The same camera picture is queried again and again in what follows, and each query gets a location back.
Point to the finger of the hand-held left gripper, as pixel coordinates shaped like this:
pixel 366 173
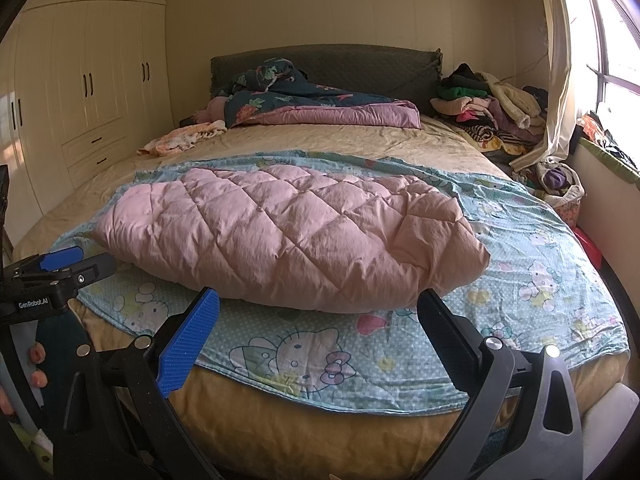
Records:
pixel 60 259
pixel 92 267

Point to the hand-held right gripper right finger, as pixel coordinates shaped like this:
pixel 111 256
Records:
pixel 445 340

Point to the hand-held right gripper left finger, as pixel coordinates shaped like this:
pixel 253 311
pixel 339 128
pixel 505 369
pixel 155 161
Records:
pixel 187 340

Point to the pink quilted jacket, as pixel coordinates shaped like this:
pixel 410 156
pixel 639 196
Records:
pixel 290 230

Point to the pile of mixed clothes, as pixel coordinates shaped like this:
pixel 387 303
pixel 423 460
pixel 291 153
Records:
pixel 480 105

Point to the person's left hand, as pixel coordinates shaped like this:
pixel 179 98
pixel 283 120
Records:
pixel 37 355

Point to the blue cartoon printed blanket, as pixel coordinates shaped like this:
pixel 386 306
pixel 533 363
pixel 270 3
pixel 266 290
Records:
pixel 525 260

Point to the peach floral cloth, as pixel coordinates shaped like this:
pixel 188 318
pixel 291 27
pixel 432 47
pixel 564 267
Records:
pixel 180 137

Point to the red object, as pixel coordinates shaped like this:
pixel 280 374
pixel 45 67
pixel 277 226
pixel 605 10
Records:
pixel 587 247

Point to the small black device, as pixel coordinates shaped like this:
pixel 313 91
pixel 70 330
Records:
pixel 186 121

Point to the cream wardrobe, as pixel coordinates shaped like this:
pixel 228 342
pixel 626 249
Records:
pixel 100 85

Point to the white foam block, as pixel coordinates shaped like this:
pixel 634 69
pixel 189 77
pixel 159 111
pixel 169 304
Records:
pixel 617 402

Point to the pink pillow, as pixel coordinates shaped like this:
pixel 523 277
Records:
pixel 215 110

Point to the bed with beige sheet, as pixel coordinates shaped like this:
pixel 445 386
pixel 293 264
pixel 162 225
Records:
pixel 325 137

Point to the green window seat cushion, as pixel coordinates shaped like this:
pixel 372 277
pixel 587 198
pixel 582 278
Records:
pixel 607 164

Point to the patterned cloth on sill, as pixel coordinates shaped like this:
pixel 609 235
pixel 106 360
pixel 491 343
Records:
pixel 595 130

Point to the dark floral quilt pink lining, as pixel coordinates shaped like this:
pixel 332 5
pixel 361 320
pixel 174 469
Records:
pixel 310 105

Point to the cream curtain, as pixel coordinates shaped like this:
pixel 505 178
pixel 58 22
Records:
pixel 557 85

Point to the dark grey headboard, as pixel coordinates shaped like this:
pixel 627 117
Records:
pixel 360 67

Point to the window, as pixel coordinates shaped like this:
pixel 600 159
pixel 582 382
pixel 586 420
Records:
pixel 615 35

